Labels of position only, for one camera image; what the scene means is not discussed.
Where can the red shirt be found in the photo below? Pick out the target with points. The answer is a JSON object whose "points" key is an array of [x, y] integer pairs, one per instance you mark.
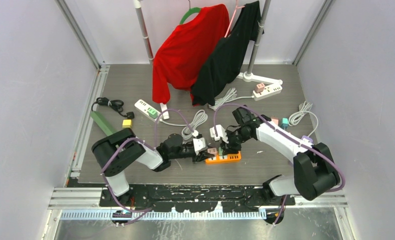
{"points": [[181, 56]]}

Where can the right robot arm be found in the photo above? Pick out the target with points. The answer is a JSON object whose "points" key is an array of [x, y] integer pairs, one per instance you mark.
{"points": [[314, 171]]}

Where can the clothes rack pole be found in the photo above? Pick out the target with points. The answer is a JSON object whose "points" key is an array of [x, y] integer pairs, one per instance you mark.
{"points": [[144, 32], [248, 75]]}

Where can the purple power strip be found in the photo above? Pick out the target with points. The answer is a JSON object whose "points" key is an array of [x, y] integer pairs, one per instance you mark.
{"points": [[307, 139]]}

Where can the clothes rack left pole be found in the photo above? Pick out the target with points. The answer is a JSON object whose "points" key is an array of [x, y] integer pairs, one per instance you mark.
{"points": [[144, 32]]}

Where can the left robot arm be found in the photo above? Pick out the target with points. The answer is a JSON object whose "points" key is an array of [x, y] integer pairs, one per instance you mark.
{"points": [[118, 151]]}

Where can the left white power strip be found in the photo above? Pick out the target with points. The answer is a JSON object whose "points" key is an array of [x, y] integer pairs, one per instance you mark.
{"points": [[142, 107]]}

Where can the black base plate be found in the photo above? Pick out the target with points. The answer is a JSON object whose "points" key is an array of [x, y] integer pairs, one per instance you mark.
{"points": [[198, 198]]}

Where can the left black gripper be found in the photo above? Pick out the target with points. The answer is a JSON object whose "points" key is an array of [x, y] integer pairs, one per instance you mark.
{"points": [[201, 155]]}

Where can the pink hanger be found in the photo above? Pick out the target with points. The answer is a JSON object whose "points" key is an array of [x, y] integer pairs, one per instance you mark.
{"points": [[236, 8]]}

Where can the orange power strip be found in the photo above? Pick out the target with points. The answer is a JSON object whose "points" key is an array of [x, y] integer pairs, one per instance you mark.
{"points": [[224, 159]]}

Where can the white power strip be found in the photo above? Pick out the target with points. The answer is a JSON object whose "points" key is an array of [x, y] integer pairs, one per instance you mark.
{"points": [[269, 90], [142, 107]]}

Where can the clothes rack right pole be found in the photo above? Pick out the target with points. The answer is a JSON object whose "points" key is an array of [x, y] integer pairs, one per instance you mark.
{"points": [[248, 75]]}

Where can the right white power strip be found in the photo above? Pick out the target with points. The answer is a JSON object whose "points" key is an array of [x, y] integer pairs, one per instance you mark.
{"points": [[269, 90]]}

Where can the green plug on white strip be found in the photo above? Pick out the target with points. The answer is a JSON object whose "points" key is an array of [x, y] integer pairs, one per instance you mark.
{"points": [[153, 113]]}

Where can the green hanger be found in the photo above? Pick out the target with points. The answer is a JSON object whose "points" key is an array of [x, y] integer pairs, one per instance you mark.
{"points": [[191, 11]]}

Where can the yellow plug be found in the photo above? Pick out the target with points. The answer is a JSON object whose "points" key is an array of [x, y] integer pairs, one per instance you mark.
{"points": [[127, 123]]}

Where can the pink plug on white strip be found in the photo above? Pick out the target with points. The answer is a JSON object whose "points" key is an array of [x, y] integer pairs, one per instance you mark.
{"points": [[259, 88]]}

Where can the black shirt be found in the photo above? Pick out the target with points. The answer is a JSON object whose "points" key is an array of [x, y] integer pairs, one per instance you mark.
{"points": [[225, 62]]}

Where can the pink plug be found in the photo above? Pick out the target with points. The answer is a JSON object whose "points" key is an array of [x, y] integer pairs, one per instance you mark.
{"points": [[259, 88], [275, 120], [212, 151]]}

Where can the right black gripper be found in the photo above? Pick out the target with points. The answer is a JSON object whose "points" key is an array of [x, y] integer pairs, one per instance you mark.
{"points": [[229, 148]]}

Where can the teal plug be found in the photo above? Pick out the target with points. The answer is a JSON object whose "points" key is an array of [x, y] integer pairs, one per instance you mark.
{"points": [[284, 123]]}

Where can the green power strip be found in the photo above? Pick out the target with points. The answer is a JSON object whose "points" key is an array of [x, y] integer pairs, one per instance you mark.
{"points": [[102, 123]]}

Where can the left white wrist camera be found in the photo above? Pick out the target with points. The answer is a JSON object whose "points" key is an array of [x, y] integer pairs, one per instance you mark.
{"points": [[199, 142]]}

